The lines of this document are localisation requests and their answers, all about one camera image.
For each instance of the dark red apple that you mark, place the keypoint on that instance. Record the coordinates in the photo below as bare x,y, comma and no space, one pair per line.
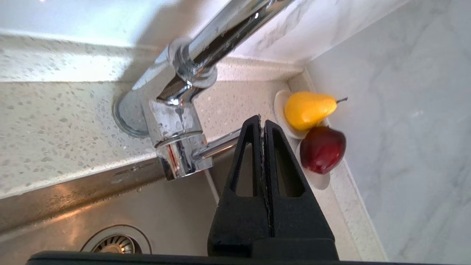
322,149

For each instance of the yellow pear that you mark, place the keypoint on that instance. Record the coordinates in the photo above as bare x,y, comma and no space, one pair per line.
307,110

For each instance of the round metal drain strainer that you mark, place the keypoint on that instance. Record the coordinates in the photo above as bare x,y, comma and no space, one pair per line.
110,239

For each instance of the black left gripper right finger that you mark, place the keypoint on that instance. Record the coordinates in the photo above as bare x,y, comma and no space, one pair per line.
301,221

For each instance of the stainless steel sink basin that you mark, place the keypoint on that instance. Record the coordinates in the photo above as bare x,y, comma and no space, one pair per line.
110,198

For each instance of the small white dish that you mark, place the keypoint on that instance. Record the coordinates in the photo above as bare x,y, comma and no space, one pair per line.
320,180

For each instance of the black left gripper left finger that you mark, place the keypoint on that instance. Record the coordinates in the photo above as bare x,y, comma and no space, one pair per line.
239,221

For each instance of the chrome gooseneck faucet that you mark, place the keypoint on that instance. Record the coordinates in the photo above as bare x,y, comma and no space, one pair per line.
176,121

